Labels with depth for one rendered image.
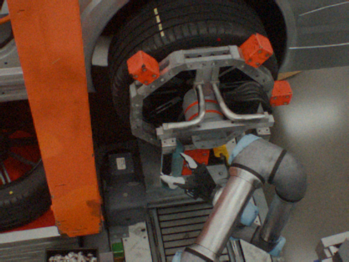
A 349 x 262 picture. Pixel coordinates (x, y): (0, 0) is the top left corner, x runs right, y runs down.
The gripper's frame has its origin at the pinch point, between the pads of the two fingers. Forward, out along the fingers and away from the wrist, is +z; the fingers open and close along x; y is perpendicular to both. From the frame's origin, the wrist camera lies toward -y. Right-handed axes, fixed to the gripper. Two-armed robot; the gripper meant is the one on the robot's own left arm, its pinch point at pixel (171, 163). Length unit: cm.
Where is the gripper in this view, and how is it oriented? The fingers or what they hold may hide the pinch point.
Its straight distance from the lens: 208.8
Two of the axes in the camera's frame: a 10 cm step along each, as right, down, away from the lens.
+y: -0.5, 6.0, 8.0
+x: 5.7, -6.4, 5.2
